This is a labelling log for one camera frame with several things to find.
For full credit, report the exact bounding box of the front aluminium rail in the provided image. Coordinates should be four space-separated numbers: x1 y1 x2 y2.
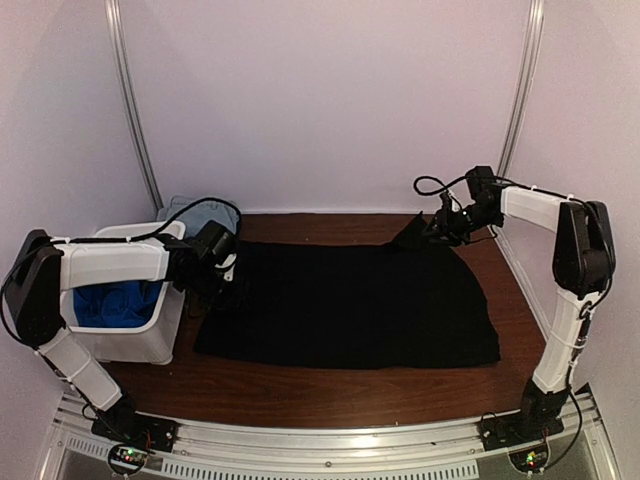
37 384 611 480

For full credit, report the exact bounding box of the black garment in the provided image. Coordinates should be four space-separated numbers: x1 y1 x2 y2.
194 216 501 370

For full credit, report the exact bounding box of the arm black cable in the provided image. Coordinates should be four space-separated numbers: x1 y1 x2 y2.
64 197 241 246
413 174 471 197

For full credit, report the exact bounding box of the right aluminium frame post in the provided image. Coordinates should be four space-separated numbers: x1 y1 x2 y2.
497 0 545 176

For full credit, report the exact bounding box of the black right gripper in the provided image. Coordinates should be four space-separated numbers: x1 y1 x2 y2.
422 203 502 247

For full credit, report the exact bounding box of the left aluminium frame post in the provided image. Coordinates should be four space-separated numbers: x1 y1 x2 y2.
104 0 164 211

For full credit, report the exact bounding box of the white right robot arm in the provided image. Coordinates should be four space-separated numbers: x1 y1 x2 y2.
413 166 616 395

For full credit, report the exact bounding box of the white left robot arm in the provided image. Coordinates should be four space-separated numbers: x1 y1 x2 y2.
2 220 238 444

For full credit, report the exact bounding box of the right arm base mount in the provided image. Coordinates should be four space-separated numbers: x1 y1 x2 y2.
477 389 568 475

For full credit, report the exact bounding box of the light blue denim skirt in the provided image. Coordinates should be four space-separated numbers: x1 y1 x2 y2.
156 195 240 238

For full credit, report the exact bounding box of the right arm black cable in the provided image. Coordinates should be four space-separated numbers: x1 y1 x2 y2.
413 174 471 197

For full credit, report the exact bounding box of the white plastic laundry bin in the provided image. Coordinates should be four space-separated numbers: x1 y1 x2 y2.
60 239 185 365

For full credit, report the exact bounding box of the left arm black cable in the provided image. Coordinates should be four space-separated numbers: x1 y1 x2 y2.
64 197 241 246

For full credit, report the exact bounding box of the aluminium frame post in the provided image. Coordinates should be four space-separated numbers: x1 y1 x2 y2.
497 0 545 176
104 0 164 211

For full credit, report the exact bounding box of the blue garment in bin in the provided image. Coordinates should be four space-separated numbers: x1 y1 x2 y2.
73 280 163 328

